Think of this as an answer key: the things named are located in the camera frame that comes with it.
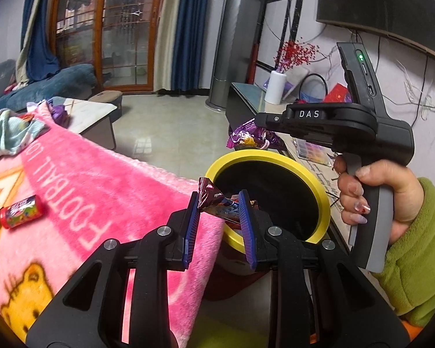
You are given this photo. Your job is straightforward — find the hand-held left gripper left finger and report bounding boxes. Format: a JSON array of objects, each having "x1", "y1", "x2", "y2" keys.
[{"x1": 25, "y1": 190, "x2": 204, "y2": 348}]

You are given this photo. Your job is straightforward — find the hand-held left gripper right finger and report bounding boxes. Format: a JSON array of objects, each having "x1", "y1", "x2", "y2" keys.
[{"x1": 238, "y1": 189, "x2": 410, "y2": 348}]

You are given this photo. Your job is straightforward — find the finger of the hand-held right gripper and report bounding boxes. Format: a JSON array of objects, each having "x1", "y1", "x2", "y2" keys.
[{"x1": 254, "y1": 111, "x2": 291, "y2": 131}]

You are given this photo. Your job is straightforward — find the purple shiny wrapper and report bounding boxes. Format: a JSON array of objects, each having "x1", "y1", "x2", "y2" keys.
[{"x1": 226, "y1": 118, "x2": 285, "y2": 151}]

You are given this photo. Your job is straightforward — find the yellow rimmed black trash bin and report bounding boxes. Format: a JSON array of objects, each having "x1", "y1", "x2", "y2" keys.
[{"x1": 205, "y1": 150, "x2": 332, "y2": 280}]

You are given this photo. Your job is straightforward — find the dark red and blue wrapper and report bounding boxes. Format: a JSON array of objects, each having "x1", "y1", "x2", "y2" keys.
[{"x1": 197, "y1": 177, "x2": 258, "y2": 231}]

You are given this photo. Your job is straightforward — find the person's right forearm green sleeve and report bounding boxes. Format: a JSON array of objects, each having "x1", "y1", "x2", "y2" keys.
[{"x1": 370, "y1": 177, "x2": 435, "y2": 329}]

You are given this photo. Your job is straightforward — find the person's right hand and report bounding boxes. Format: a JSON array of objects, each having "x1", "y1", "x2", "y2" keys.
[{"x1": 333, "y1": 155, "x2": 426, "y2": 245}]

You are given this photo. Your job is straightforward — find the white paper roll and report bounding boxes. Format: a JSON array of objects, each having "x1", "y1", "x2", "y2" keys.
[{"x1": 265, "y1": 70, "x2": 287, "y2": 105}]

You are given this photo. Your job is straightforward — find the red colourful picture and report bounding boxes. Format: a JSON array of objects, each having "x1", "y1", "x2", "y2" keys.
[{"x1": 324, "y1": 83, "x2": 353, "y2": 104}]

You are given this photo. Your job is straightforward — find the colourful paint palette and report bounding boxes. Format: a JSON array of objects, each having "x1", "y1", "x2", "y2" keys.
[{"x1": 293, "y1": 138, "x2": 336, "y2": 167}]

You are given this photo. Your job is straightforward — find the red berry branches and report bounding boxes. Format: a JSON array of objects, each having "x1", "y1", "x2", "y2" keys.
[{"x1": 275, "y1": 38, "x2": 321, "y2": 75}]

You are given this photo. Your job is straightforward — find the pink printed blanket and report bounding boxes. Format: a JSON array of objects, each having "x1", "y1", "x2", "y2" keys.
[{"x1": 0, "y1": 101, "x2": 227, "y2": 348}]

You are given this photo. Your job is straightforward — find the grey standing air conditioner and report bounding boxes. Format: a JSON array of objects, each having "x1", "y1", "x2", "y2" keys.
[{"x1": 206, "y1": 0, "x2": 267, "y2": 111}]

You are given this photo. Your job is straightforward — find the blue pleated curtain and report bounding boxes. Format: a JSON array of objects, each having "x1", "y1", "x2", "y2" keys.
[{"x1": 170, "y1": 0, "x2": 213, "y2": 93}]

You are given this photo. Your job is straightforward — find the beige curtain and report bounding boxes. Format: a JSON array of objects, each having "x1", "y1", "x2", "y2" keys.
[{"x1": 153, "y1": 0, "x2": 185, "y2": 93}]

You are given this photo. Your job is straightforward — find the white topped coffee table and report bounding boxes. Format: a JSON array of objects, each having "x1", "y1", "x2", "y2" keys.
[{"x1": 52, "y1": 97, "x2": 117, "y2": 151}]

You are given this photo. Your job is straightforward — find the grey stool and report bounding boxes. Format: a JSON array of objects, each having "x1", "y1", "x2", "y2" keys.
[{"x1": 88, "y1": 90, "x2": 123, "y2": 118}]

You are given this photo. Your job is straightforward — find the red cylindrical candy wrapper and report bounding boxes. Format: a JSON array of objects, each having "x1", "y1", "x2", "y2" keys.
[{"x1": 0, "y1": 195, "x2": 48, "y2": 229}]

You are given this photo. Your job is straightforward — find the purple plastic bag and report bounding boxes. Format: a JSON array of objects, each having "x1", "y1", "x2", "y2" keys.
[{"x1": 50, "y1": 103, "x2": 71, "y2": 127}]

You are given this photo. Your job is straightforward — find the wooden framed glass door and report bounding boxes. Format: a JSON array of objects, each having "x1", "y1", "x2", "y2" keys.
[{"x1": 49, "y1": 0, "x2": 167, "y2": 91}]

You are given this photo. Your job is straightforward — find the blue sofa blanket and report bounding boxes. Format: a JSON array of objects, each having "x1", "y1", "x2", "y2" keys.
[{"x1": 0, "y1": 64, "x2": 97, "y2": 111}]

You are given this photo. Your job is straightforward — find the light blue cloth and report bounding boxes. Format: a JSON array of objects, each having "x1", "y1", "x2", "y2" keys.
[{"x1": 0, "y1": 109, "x2": 49, "y2": 156}]

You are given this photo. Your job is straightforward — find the blue window curtain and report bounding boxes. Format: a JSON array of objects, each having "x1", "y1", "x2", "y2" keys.
[{"x1": 15, "y1": 0, "x2": 62, "y2": 82}]

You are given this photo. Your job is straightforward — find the black cable loop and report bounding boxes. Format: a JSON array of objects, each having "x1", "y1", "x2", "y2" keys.
[{"x1": 299, "y1": 73, "x2": 329, "y2": 102}]

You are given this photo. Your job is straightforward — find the hanging cables bundle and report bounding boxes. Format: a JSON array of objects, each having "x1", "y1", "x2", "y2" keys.
[{"x1": 395, "y1": 54, "x2": 435, "y2": 120}]

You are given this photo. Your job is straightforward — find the wall mounted television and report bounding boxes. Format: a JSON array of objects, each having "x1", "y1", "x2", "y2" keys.
[{"x1": 317, "y1": 0, "x2": 435, "y2": 64}]

